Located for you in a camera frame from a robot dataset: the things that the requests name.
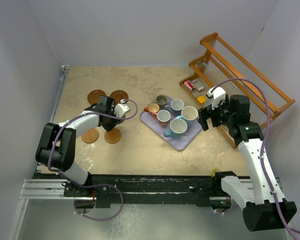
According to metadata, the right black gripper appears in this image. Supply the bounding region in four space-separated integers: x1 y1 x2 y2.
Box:
198 95 235 131

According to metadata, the reddish wooden coaster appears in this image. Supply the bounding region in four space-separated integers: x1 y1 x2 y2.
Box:
110 90 129 105
87 89 106 105

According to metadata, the large light blue cup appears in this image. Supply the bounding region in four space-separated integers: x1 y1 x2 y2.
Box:
175 106 199 128

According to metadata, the light orange wooden coaster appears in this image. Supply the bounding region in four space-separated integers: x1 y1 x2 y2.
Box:
104 127 122 144
81 128 99 144

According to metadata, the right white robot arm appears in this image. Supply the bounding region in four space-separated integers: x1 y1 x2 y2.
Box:
198 93 297 232

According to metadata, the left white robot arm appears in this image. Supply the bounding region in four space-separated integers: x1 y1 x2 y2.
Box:
35 96 131 196

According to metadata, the blue cup with pattern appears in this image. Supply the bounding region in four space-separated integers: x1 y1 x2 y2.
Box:
163 119 188 139

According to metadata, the grey blue cup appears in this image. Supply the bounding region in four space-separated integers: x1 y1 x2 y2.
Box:
164 99 185 117

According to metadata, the orange copper cup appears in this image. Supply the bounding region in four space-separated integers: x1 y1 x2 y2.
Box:
143 102 160 118

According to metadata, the grey green cup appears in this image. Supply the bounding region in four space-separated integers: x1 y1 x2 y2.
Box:
155 95 168 108

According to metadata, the pink red cup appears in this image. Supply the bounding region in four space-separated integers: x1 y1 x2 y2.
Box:
152 110 171 128

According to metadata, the yellow small block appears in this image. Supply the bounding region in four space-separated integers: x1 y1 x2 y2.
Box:
196 95 206 105

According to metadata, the lilac serving tray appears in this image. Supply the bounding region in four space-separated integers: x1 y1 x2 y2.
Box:
139 94 205 151

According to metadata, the red white small box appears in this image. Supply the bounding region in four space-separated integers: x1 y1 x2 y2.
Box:
183 80 195 92

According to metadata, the orange wooden rack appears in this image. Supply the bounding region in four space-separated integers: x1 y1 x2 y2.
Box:
179 31 296 150

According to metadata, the yellow tape roll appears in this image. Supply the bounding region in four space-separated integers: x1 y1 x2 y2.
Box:
210 168 221 177

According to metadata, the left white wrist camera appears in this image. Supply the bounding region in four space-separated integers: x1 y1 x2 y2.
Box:
114 103 131 118

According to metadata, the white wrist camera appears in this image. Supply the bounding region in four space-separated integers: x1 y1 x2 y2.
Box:
114 103 131 118
206 87 226 110

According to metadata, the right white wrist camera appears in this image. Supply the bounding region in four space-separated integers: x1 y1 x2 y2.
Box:
206 87 226 110

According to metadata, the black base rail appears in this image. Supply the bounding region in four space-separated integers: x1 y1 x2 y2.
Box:
62 174 235 211

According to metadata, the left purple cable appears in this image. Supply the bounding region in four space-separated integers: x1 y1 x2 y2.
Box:
47 99 139 221

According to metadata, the aluminium frame profile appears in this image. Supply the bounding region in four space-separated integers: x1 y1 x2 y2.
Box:
19 179 74 200

